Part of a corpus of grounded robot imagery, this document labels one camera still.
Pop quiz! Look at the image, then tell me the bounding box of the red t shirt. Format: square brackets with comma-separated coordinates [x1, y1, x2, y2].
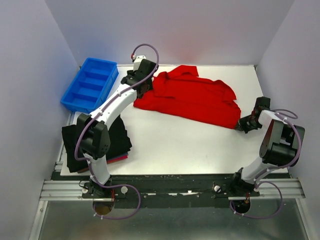
[133, 65, 241, 129]

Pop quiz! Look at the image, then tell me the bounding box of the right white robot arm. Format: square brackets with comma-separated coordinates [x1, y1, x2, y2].
[230, 96, 305, 194]

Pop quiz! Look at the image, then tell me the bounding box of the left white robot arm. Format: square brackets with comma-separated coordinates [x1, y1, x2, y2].
[74, 56, 159, 187]

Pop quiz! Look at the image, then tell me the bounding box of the folded coloured shirts stack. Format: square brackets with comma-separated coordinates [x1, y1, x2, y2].
[76, 152, 129, 173]

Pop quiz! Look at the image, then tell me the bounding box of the blue plastic bin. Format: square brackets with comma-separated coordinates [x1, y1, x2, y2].
[60, 57, 119, 114]

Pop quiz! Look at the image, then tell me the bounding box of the black folded t shirt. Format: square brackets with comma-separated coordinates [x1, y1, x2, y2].
[61, 116, 132, 173]

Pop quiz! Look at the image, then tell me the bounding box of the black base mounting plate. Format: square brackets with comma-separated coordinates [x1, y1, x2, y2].
[82, 174, 259, 209]

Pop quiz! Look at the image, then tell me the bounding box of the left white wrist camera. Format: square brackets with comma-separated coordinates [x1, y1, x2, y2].
[131, 53, 146, 72]

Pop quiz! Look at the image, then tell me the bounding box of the aluminium extrusion rail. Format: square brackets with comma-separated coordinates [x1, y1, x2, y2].
[39, 178, 306, 201]

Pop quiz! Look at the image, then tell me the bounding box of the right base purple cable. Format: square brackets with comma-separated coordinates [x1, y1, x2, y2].
[229, 181, 284, 220]

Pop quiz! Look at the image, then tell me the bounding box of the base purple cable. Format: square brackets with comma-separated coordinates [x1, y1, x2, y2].
[92, 185, 143, 221]
[229, 181, 284, 220]

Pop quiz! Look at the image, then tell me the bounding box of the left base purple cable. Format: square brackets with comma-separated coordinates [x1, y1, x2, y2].
[92, 185, 143, 221]

